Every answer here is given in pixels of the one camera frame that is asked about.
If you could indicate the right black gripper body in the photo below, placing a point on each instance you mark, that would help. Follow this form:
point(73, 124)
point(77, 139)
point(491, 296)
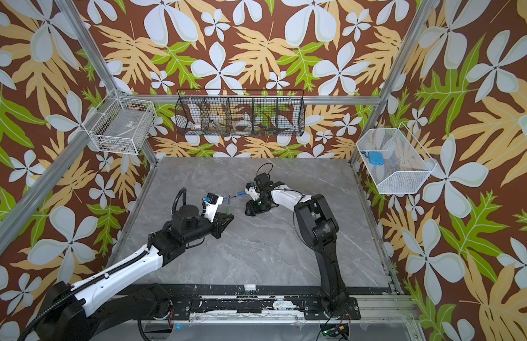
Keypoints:
point(258, 206)

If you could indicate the blue object in basket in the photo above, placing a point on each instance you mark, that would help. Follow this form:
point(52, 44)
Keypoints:
point(376, 158)

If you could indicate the white mesh basket right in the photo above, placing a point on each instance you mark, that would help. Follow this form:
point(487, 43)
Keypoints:
point(408, 165)

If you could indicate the white wire basket left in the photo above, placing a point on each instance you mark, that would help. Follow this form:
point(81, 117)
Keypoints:
point(122, 124)

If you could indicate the black wire basket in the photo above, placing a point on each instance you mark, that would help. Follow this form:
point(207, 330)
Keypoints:
point(240, 112)

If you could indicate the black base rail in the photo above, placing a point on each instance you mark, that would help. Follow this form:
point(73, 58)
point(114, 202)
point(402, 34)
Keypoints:
point(309, 302)

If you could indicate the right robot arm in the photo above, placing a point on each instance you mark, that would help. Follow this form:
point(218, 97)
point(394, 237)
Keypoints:
point(317, 228)

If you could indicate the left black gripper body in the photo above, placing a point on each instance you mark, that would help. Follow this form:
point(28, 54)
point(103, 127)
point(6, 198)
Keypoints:
point(203, 228)

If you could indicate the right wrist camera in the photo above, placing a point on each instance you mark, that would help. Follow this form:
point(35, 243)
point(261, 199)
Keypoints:
point(251, 190)

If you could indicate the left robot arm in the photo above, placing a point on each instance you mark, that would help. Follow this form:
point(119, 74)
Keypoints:
point(67, 310)

